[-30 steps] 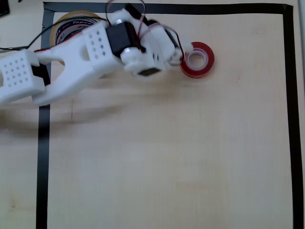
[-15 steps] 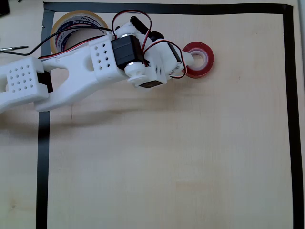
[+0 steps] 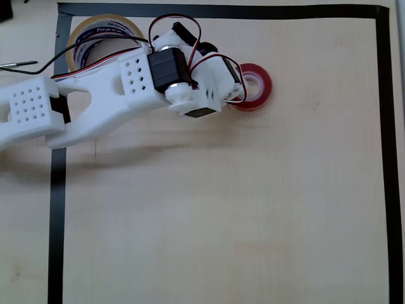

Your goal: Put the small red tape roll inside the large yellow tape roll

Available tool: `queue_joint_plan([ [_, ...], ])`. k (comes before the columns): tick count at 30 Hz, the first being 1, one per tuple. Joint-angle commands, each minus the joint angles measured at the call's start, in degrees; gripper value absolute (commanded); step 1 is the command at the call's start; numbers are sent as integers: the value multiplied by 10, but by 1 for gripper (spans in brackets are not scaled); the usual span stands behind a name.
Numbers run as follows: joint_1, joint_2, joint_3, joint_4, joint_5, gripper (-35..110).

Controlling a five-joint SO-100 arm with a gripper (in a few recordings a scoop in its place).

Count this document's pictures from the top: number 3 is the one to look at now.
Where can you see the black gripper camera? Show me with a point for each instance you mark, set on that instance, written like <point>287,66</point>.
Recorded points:
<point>186,33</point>

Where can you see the small red tape roll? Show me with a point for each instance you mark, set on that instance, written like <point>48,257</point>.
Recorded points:
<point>265,85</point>

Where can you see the dark object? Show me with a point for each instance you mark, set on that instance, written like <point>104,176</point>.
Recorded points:
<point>4,9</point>

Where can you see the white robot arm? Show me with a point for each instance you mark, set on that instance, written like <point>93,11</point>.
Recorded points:
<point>95,107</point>

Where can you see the big clear printed tape roll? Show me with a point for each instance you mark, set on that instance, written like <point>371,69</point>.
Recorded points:
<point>95,22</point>

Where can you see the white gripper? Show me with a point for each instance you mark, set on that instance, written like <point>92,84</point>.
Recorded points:
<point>233,76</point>

